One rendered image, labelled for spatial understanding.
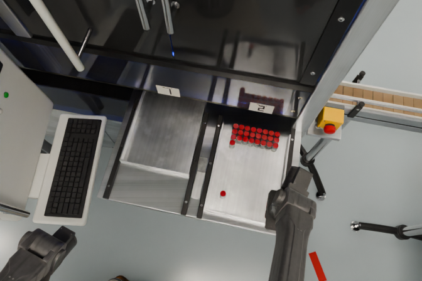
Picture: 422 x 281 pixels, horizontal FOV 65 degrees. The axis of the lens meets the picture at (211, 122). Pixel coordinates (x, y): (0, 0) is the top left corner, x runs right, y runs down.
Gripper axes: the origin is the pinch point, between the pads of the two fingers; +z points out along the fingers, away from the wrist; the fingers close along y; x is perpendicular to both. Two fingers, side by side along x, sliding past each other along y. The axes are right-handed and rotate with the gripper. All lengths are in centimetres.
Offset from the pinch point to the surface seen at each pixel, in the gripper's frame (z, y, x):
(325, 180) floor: 113, 41, -43
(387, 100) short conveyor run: 21, 54, -39
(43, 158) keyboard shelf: 28, 6, 90
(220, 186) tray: 21.5, 8.2, 18.0
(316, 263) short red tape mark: 110, -9, -41
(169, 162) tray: 21.2, 13.3, 38.4
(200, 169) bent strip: 20.5, 12.9, 26.2
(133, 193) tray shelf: 20, -1, 48
